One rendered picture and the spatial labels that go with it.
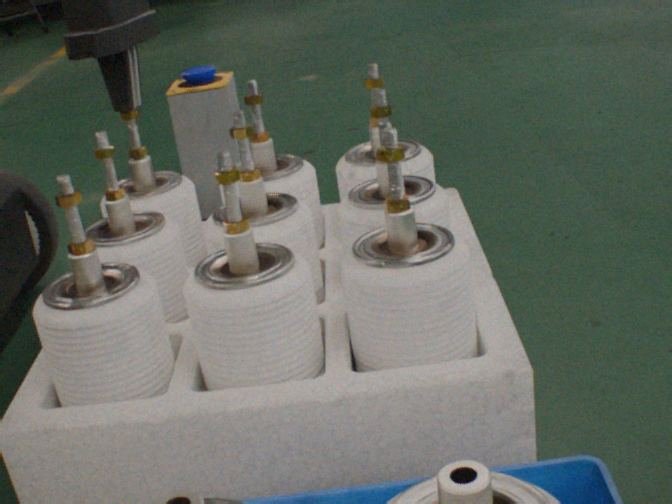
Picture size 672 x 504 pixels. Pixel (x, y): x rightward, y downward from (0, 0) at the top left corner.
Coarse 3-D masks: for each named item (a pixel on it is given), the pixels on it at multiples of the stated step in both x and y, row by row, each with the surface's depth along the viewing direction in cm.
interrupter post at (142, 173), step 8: (136, 160) 86; (144, 160) 86; (136, 168) 86; (144, 168) 86; (152, 168) 87; (136, 176) 86; (144, 176) 86; (152, 176) 87; (136, 184) 87; (144, 184) 87; (152, 184) 87
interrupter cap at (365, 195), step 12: (372, 180) 79; (408, 180) 78; (420, 180) 77; (360, 192) 76; (372, 192) 77; (408, 192) 76; (420, 192) 74; (432, 192) 74; (360, 204) 74; (372, 204) 73; (384, 204) 73
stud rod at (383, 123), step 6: (378, 90) 72; (384, 90) 73; (378, 96) 72; (384, 96) 72; (378, 102) 72; (384, 102) 73; (378, 120) 73; (384, 120) 73; (378, 126) 74; (384, 126) 73; (384, 144) 74; (384, 162) 75
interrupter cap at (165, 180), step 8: (160, 176) 89; (168, 176) 89; (176, 176) 89; (120, 184) 89; (128, 184) 89; (160, 184) 88; (168, 184) 86; (176, 184) 86; (128, 192) 86; (136, 192) 85; (144, 192) 85; (152, 192) 84; (160, 192) 85
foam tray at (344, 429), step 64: (448, 192) 95; (320, 256) 84; (320, 320) 73; (192, 384) 65; (320, 384) 63; (384, 384) 61; (448, 384) 61; (512, 384) 61; (0, 448) 63; (64, 448) 63; (128, 448) 63; (192, 448) 63; (256, 448) 63; (320, 448) 63; (384, 448) 63; (448, 448) 63; (512, 448) 63
